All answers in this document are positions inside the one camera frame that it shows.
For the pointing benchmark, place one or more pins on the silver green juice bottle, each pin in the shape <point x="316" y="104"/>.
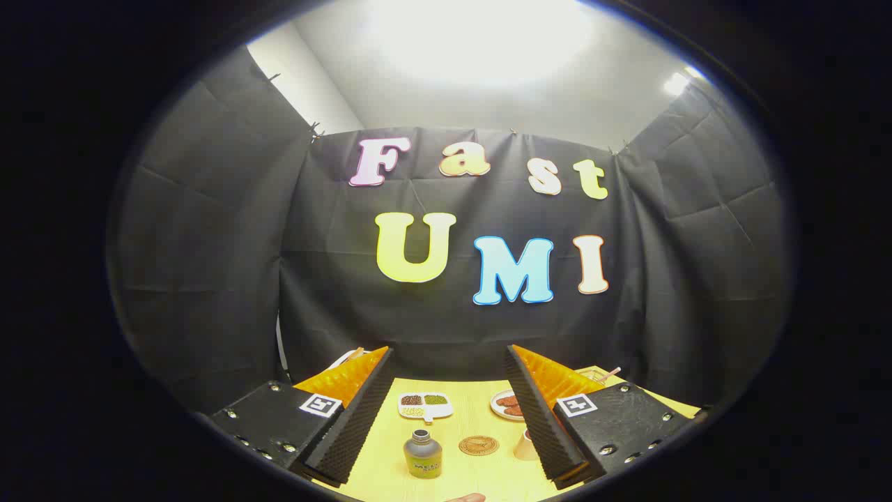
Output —
<point x="423" y="460"/>

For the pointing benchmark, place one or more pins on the white toaster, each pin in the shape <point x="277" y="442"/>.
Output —
<point x="339" y="361"/>

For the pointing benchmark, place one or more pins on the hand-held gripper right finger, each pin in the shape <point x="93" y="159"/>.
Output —
<point x="540" y="418"/>

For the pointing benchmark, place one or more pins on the pink striped straw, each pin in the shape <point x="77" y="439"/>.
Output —
<point x="612" y="373"/>

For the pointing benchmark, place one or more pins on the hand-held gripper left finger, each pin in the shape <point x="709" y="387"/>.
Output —
<point x="362" y="418"/>

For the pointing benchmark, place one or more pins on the brown meat slice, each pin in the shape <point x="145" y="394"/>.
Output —
<point x="510" y="401"/>
<point x="514" y="411"/>

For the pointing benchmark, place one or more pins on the wooden table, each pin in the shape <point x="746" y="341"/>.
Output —
<point x="474" y="415"/>

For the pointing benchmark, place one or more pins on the white round plate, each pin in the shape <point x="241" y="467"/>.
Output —
<point x="496" y="404"/>

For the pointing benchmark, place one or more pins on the round cork coaster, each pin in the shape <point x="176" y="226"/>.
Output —
<point x="479" y="445"/>

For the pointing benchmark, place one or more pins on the white divided dish with beans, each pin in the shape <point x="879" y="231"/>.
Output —
<point x="425" y="410"/>

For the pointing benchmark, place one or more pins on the black backdrop cloth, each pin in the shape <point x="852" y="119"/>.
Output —
<point x="488" y="328"/>

